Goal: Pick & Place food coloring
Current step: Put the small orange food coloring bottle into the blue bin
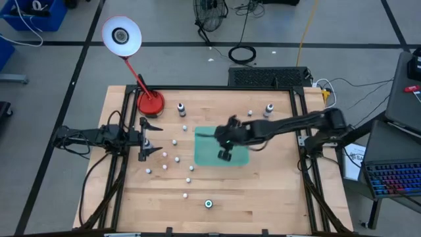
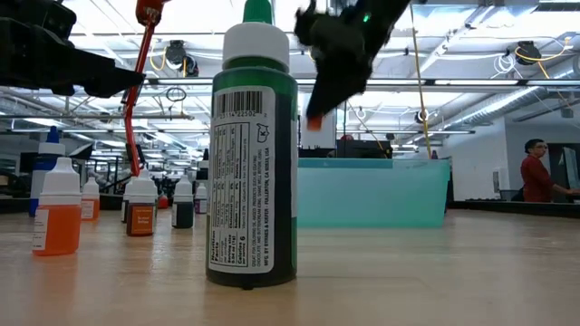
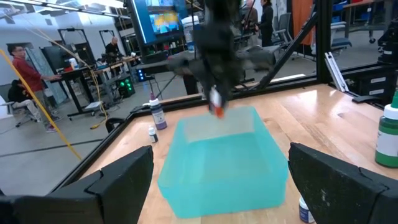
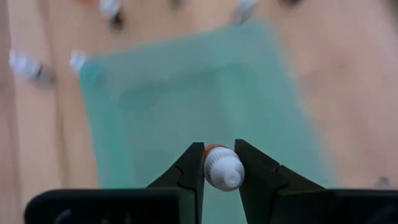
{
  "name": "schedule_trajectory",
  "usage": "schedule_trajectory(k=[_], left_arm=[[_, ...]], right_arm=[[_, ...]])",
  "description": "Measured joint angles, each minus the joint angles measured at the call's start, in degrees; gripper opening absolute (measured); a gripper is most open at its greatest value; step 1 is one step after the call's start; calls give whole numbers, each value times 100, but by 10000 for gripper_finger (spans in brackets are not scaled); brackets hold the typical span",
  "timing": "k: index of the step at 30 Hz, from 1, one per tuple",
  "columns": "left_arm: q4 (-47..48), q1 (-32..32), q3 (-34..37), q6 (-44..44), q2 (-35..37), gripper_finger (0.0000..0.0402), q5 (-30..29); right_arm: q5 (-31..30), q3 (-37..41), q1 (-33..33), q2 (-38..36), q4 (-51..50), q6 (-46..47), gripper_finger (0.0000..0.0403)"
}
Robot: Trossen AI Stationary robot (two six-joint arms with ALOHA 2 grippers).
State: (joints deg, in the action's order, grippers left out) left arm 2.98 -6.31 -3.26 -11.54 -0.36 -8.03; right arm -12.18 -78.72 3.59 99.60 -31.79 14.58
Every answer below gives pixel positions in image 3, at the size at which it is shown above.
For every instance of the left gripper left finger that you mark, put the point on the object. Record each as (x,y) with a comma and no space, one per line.
(118,186)

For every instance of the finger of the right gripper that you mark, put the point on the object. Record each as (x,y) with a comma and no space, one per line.
(206,96)
(226,93)

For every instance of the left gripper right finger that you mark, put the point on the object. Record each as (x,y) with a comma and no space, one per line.
(335,193)

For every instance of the small red food coloring bottle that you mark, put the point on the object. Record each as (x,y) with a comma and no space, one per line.
(216,99)

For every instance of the small dark blue coloring bottle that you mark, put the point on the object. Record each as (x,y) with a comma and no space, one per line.
(305,213)

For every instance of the large green food coloring bottle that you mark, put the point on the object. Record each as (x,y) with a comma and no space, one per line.
(387,143)

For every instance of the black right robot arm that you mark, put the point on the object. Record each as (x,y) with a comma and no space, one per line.
(388,43)

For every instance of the person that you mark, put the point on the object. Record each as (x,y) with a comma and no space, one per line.
(17,95)
(112,49)
(266,21)
(29,74)
(252,18)

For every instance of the large display screen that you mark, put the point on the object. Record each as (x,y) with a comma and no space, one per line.
(161,21)

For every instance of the grey office chair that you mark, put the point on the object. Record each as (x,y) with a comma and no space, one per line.
(281,31)

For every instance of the teal translucent plastic bin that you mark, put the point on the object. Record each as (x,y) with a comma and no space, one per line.
(224,174)

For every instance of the computer with green lights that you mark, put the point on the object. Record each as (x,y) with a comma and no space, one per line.
(126,88)

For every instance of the orange panel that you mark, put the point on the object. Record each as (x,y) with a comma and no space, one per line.
(302,18)

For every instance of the wooden workbench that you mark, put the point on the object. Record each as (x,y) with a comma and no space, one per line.
(109,66)

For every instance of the black desk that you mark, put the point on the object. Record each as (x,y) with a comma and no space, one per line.
(72,93)

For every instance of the black box with white labels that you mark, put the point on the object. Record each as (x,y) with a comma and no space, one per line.
(360,84)

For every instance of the blue office chair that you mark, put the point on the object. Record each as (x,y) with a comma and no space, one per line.
(340,42)

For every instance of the black aluminium table frame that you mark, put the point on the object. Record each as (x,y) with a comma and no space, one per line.
(93,157)

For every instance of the black curved bracket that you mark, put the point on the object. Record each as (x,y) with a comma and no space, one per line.
(107,124)

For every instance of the silver metal rail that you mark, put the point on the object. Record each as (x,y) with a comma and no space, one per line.
(335,71)

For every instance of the black metal frame stand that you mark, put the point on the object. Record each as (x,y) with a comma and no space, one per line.
(71,30)
(107,31)

